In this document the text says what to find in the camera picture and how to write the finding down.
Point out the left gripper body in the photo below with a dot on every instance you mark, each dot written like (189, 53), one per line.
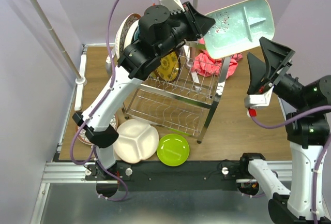
(184, 30)

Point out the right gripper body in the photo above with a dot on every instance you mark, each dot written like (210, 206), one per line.
(285, 86)

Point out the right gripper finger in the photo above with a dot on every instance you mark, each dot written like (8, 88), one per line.
(258, 75)
(268, 44)

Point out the pale blue square plate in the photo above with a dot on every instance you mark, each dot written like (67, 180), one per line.
(238, 28)

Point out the yellow black patterned plate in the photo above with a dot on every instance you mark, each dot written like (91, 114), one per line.
(169, 68)

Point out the grey swirl ceramic plate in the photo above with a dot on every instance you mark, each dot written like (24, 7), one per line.
(130, 34)

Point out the floral brown rim plate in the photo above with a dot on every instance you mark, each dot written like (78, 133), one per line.
(122, 32)
(82, 137)

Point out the teal scalloped plate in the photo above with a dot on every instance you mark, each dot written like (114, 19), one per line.
(136, 34)

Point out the woven bamboo plate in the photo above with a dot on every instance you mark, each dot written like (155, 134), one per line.
(152, 75)

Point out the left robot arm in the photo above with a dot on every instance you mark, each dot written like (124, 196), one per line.
(161, 32)

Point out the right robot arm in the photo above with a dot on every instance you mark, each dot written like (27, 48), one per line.
(308, 133)

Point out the steel two-tier dish rack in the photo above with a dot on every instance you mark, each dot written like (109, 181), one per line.
(186, 105)

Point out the pink patterned garment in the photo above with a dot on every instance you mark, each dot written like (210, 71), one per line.
(206, 66)

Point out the lime green plate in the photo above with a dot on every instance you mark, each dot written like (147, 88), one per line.
(173, 150)

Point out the white divided plate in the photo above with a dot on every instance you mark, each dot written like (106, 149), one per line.
(137, 141)

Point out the black base bar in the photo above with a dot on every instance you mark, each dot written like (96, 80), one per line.
(153, 175)

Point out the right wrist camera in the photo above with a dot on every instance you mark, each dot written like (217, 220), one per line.
(253, 102)

